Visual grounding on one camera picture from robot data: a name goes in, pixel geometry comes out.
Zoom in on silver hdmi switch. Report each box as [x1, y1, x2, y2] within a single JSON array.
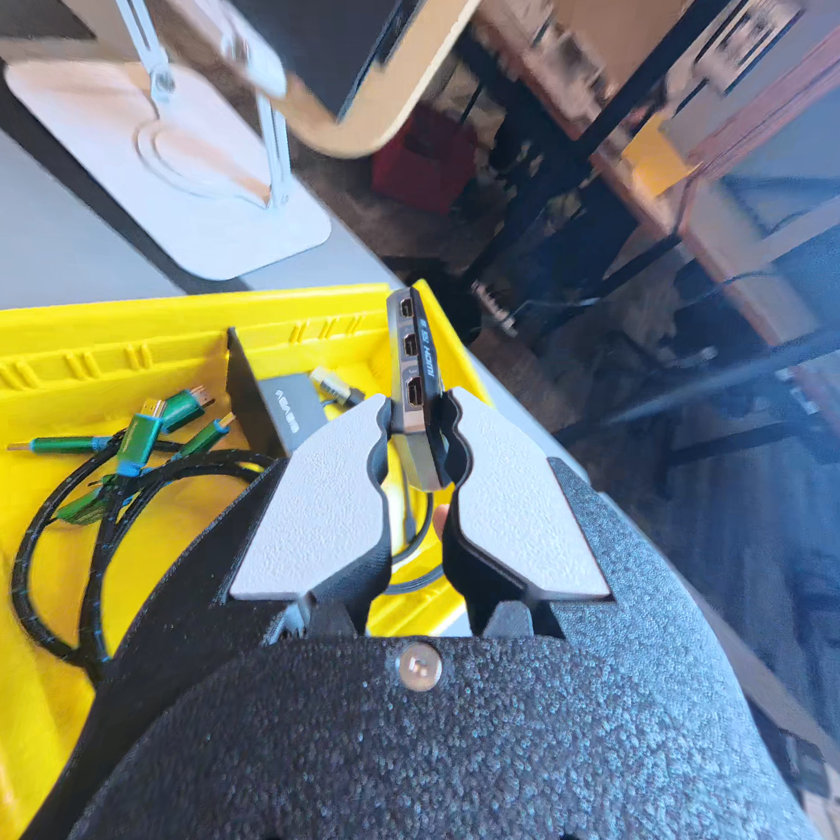
[[386, 287, 455, 493]]

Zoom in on white board stand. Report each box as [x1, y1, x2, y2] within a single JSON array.
[[3, 0, 332, 282]]

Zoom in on yellow plastic bin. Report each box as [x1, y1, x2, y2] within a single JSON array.
[[0, 279, 494, 840]]

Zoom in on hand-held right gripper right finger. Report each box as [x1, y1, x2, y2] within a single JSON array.
[[443, 387, 614, 621]]

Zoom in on small yellow paper tray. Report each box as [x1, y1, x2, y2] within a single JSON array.
[[620, 118, 701, 198]]

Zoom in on black hdmi splitter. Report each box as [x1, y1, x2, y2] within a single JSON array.
[[256, 374, 330, 455]]

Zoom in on braided hdmi cable green plugs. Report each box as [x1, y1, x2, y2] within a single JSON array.
[[10, 397, 172, 665], [56, 386, 278, 683], [7, 435, 116, 526]]

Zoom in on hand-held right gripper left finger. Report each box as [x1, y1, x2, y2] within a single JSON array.
[[228, 394, 394, 611]]

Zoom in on black bin divider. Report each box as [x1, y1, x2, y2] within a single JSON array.
[[226, 328, 291, 460]]

